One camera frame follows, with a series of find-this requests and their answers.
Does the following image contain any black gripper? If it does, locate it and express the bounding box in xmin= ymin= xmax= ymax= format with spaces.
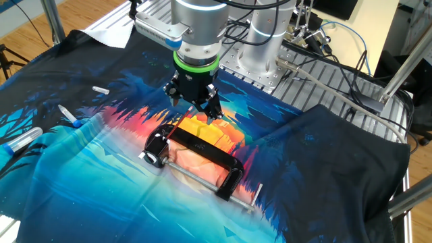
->
xmin=163 ymin=67 xmax=225 ymax=125

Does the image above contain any black white pencil sharpener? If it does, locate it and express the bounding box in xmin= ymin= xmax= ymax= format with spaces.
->
xmin=138 ymin=130 xmax=170 ymax=169

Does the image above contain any red pencil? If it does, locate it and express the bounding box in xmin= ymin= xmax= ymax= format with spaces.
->
xmin=165 ymin=105 xmax=195 ymax=140

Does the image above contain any black C-clamp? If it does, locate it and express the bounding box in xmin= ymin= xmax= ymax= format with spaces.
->
xmin=143 ymin=124 xmax=264 ymax=214

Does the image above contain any landscape print cloth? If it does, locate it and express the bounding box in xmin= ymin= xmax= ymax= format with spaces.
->
xmin=0 ymin=28 xmax=411 ymax=243

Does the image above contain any conical blue-capped tube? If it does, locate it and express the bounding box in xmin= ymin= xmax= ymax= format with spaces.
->
xmin=57 ymin=103 xmax=83 ymax=129

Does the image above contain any metal articulated clamp stand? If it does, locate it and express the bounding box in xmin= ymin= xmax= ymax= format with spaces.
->
xmin=285 ymin=0 xmax=333 ymax=57

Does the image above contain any black screen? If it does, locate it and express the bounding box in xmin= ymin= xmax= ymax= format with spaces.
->
xmin=312 ymin=0 xmax=359 ymax=21

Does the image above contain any large clear blue-capped tube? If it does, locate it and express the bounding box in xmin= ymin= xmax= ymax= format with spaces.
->
xmin=2 ymin=126 xmax=44 ymax=157

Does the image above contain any black tripod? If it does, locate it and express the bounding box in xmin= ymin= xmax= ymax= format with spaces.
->
xmin=0 ymin=43 xmax=31 ymax=82

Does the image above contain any beige desk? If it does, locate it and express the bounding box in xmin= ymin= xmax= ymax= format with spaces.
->
xmin=310 ymin=0 xmax=401 ymax=77

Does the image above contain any green flange ring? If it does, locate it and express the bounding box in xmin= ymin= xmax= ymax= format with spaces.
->
xmin=173 ymin=50 xmax=220 ymax=74

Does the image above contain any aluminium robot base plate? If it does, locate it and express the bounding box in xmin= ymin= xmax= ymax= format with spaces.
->
xmin=217 ymin=42 xmax=294 ymax=95

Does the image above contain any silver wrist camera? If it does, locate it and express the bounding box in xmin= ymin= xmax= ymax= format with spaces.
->
xmin=134 ymin=11 xmax=190 ymax=51

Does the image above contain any black camera cable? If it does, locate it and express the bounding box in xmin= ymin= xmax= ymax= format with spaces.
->
xmin=128 ymin=0 xmax=294 ymax=47

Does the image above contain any thick grey cable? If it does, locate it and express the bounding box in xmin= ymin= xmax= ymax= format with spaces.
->
xmin=275 ymin=57 xmax=408 ymax=144

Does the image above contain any aluminium frame post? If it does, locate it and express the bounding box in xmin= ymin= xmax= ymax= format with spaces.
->
xmin=39 ymin=0 xmax=67 ymax=47
xmin=387 ymin=173 xmax=432 ymax=220
xmin=377 ymin=22 xmax=432 ymax=105

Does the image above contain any blue cable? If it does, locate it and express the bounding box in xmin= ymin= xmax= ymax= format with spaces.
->
xmin=319 ymin=20 xmax=372 ymax=77

